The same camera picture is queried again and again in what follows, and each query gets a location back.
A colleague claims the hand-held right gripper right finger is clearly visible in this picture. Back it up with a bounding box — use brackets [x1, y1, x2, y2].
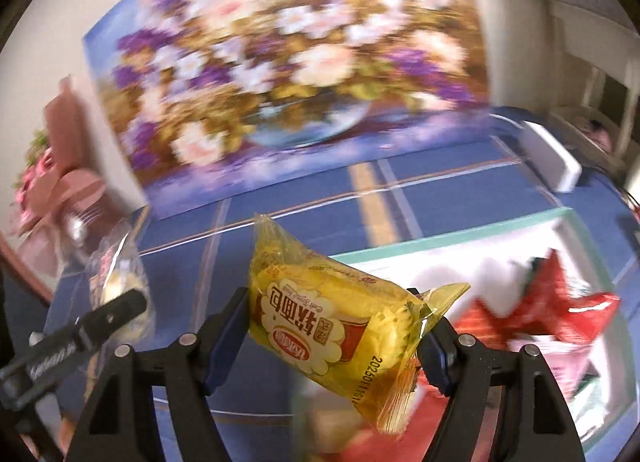
[406, 288, 584, 462]

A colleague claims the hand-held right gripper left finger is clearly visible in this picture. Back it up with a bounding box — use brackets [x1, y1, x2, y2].
[65, 286, 252, 462]

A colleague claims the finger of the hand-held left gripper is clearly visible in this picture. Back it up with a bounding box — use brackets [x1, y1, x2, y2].
[27, 289, 152, 391]

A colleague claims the clear packet with cream bun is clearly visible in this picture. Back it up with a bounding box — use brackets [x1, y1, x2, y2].
[84, 231, 157, 344]

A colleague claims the white tray with teal rim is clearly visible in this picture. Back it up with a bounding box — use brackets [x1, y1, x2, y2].
[290, 206, 627, 462]

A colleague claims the yellow cake packet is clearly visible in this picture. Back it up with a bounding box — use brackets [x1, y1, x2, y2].
[248, 212, 472, 439]

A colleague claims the pink snack packet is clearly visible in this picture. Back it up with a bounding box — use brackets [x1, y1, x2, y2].
[509, 333, 602, 394]

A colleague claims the red packet with cream cake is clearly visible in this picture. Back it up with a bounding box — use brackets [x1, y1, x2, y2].
[520, 248, 622, 343]

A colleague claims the pink ribbon bouquet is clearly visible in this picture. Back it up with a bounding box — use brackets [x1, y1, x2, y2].
[9, 74, 127, 264]

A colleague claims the blue checked tablecloth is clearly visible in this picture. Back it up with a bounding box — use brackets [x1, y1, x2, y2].
[40, 106, 640, 462]

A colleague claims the white rectangular box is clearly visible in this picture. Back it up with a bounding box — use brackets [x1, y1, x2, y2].
[519, 119, 584, 194]

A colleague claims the floral painting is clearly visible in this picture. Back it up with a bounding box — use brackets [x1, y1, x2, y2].
[81, 0, 492, 221]

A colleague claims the white chair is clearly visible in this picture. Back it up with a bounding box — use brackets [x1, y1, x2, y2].
[544, 0, 640, 169]

